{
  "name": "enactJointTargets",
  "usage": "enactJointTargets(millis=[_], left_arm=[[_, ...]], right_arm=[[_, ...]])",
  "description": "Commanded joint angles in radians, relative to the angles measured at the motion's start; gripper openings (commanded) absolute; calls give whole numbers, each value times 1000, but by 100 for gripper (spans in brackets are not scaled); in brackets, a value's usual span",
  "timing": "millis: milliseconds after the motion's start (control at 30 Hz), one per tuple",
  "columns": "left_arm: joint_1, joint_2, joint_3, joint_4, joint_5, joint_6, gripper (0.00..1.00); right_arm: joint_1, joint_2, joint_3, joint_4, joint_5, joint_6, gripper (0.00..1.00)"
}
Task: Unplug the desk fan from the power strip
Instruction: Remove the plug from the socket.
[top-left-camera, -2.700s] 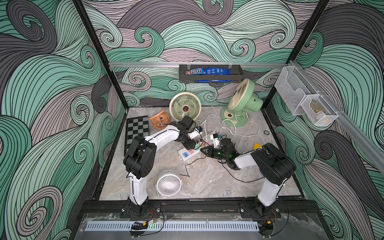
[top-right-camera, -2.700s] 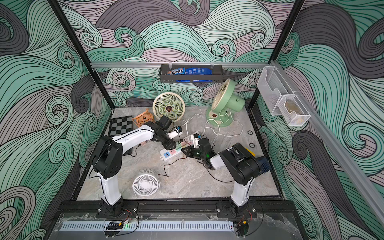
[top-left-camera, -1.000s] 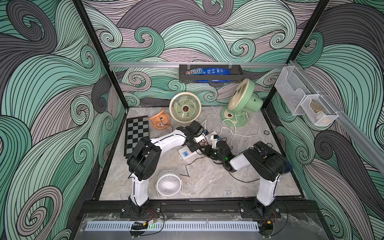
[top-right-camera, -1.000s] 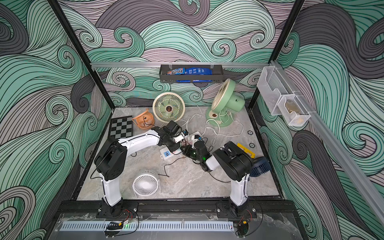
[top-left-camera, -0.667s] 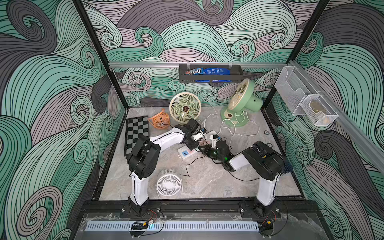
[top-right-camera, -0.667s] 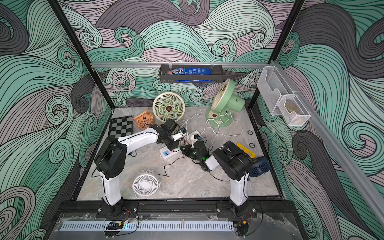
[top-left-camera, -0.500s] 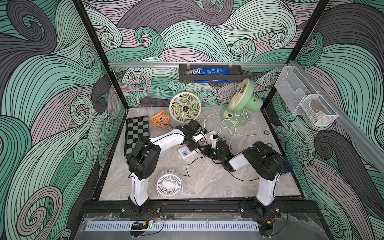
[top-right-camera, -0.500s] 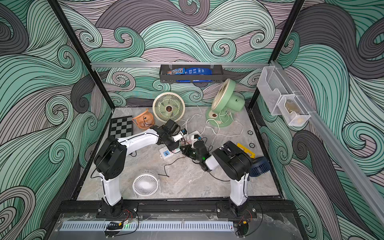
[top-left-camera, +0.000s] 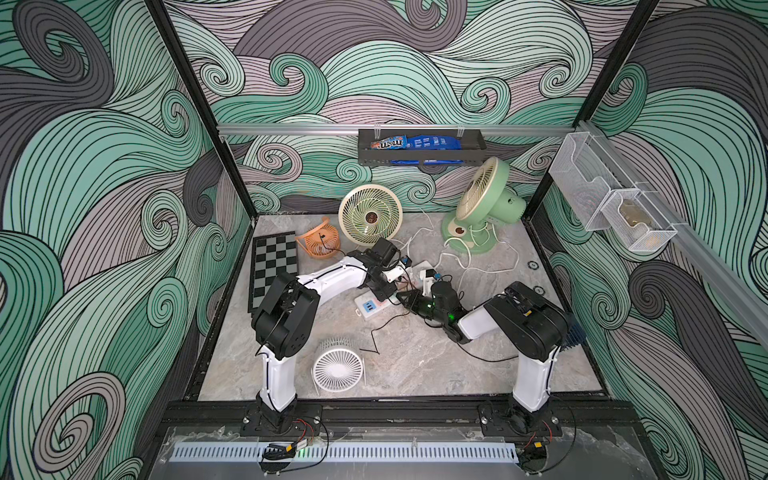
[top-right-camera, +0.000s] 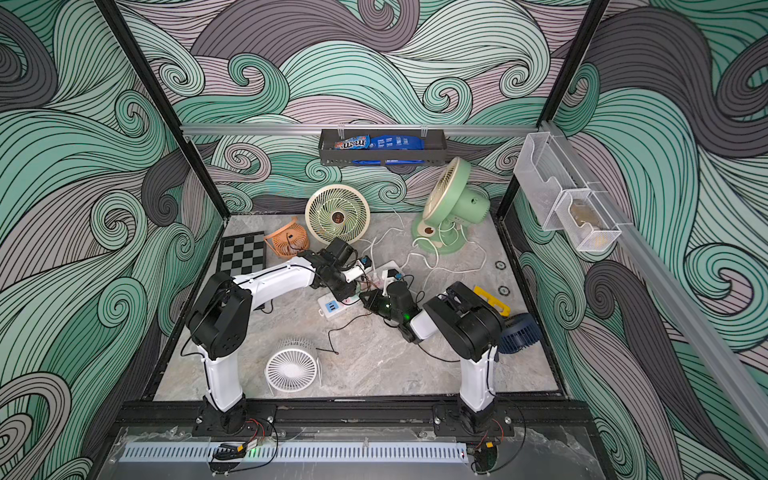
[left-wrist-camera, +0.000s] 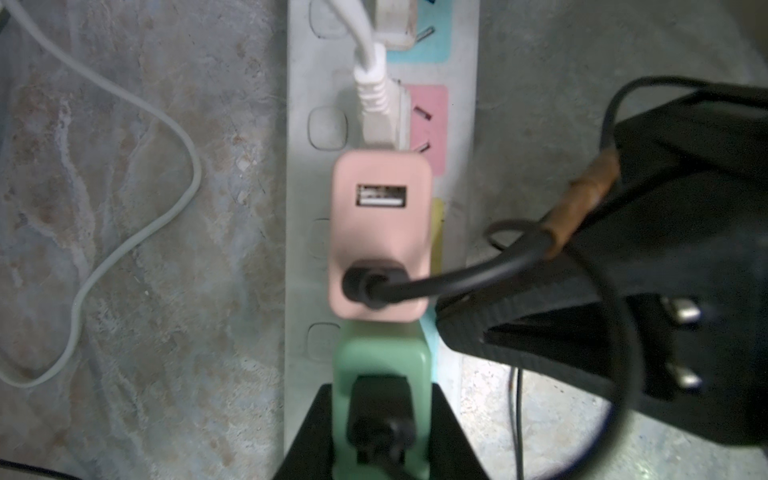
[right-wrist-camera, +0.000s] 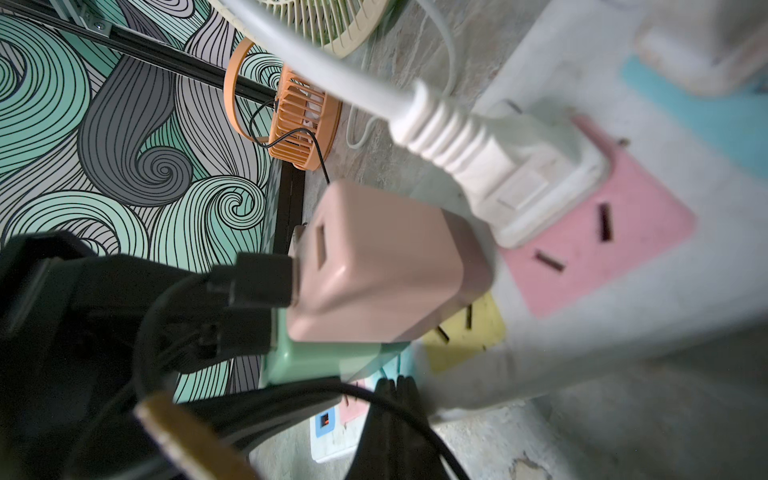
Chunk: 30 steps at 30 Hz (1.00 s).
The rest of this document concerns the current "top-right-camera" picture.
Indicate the clear plastic wall bin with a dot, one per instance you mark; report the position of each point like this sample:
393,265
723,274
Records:
560,197

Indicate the black white chessboard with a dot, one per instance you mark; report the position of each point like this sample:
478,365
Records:
242,254

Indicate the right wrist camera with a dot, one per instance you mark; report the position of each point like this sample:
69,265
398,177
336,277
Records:
386,276

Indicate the perforated white metal strip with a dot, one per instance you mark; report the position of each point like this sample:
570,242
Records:
303,452

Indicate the round green cream fan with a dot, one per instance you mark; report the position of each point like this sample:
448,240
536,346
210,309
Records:
337,211

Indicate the blue candy packet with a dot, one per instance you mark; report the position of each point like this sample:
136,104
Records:
382,142

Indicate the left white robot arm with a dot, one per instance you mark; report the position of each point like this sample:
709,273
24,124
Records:
218,321

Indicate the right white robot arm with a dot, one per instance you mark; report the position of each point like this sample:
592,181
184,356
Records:
468,323

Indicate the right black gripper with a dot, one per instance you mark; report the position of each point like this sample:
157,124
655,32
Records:
376,303

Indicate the dark blue fan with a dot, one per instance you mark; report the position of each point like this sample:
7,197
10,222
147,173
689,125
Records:
521,331

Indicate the white small desk fan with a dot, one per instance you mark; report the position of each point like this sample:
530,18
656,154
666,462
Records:
293,366

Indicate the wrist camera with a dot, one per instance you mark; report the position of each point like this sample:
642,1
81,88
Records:
346,261
386,276

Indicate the yellow triangle ruler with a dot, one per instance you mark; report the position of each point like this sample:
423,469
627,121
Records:
503,309

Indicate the green pedestal desk fan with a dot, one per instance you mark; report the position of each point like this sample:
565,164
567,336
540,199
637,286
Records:
451,206

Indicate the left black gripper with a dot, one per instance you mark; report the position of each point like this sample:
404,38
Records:
349,289

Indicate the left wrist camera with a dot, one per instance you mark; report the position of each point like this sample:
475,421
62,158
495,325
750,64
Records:
346,261

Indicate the black wall basket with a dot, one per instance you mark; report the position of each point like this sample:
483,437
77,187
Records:
434,152

